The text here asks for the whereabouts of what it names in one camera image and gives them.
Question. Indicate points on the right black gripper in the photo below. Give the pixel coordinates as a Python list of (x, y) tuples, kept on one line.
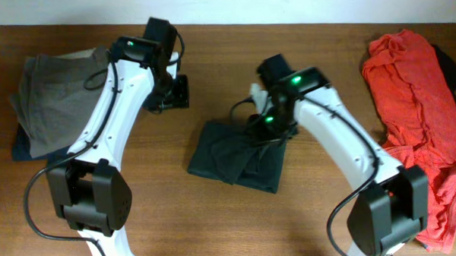
[(259, 135)]

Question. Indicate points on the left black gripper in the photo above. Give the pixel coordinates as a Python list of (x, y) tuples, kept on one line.
[(181, 97)]

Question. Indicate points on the dark green t-shirt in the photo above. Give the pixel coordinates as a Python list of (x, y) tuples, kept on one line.
[(227, 154)]

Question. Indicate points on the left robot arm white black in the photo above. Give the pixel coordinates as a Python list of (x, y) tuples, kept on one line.
[(87, 188)]

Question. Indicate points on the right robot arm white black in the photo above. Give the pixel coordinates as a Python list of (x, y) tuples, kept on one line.
[(387, 206)]

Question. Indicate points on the grey folded pants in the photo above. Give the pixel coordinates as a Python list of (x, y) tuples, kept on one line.
[(57, 96)]

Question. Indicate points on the navy folded garment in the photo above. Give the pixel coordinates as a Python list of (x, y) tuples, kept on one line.
[(20, 150)]

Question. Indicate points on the black garment under red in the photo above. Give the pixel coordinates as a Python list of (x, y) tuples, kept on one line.
[(448, 67)]

